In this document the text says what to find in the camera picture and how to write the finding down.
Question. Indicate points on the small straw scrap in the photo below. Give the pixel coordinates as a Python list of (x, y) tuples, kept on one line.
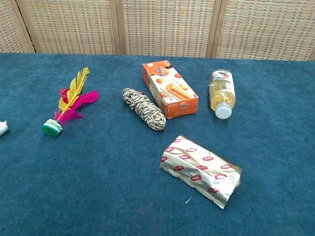
[(188, 200)]

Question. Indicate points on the silver foil snack bag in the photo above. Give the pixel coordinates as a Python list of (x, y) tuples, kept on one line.
[(197, 170)]

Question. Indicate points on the feather shuttlecock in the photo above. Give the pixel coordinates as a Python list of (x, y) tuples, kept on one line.
[(52, 129)]

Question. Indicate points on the blue table carpet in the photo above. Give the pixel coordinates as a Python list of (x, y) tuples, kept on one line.
[(90, 186)]

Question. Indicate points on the orange snack box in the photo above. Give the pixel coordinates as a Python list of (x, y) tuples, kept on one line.
[(174, 97)]

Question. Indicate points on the woven wooden folding screen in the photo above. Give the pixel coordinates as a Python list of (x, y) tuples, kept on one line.
[(165, 23)]

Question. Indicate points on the plastic bottle yellow drink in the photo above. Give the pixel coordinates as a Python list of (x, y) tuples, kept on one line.
[(222, 97)]

